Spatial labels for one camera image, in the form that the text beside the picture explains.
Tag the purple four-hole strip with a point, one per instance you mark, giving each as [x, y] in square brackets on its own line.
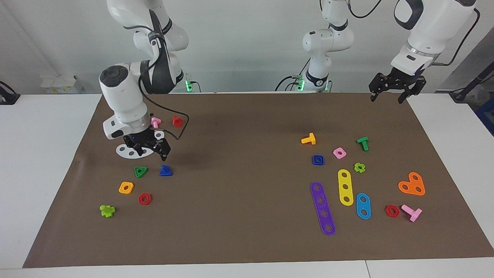
[322, 207]

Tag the pink square plastic nut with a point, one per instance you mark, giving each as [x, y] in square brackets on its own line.
[343, 154]

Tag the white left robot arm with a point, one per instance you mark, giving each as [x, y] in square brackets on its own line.
[428, 31]

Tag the brown table mat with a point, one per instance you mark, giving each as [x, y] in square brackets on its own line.
[247, 193]

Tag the lime green cross nut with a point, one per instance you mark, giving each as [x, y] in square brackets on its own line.
[355, 167]

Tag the blue square plastic nut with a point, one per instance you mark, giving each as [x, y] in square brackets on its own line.
[314, 162]

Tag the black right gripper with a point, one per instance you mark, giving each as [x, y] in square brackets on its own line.
[141, 139]

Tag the red hexagonal plastic nut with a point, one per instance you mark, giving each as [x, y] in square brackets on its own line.
[140, 200]
[387, 211]

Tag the blue plastic bolt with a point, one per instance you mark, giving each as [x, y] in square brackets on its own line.
[166, 172]

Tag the dark grey pole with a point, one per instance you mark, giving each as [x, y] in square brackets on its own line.
[476, 79]

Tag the dark green plastic bolt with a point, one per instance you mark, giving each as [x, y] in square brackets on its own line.
[363, 143]

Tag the orange-yellow plastic bolt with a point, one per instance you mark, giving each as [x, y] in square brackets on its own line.
[310, 139]

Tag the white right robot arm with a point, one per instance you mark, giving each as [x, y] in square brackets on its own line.
[119, 92]

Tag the white curved perforated plate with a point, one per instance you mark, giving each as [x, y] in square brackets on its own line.
[127, 151]

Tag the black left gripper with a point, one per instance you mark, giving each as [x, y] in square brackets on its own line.
[401, 79]

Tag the yellow three-hole strip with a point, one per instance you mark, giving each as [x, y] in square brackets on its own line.
[345, 181]

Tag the red plastic bolt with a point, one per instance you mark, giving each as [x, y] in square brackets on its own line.
[177, 121]

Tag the black clamp device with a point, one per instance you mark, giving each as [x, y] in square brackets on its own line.
[7, 96]

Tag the lime green plastic bolt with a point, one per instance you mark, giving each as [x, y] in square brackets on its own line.
[106, 211]

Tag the blue two-hole strip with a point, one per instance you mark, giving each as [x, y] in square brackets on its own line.
[363, 206]

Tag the white cardboard box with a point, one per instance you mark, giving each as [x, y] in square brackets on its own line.
[61, 84]

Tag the orange L-shaped plate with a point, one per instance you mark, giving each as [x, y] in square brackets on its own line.
[412, 185]

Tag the pink plastic bolt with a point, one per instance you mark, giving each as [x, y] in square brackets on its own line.
[415, 213]
[155, 122]

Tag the blue bin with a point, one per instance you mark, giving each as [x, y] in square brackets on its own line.
[487, 116]

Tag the orange square plastic nut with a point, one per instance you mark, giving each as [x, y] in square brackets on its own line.
[121, 190]

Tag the green triangular plastic nut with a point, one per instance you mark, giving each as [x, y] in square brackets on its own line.
[137, 169]

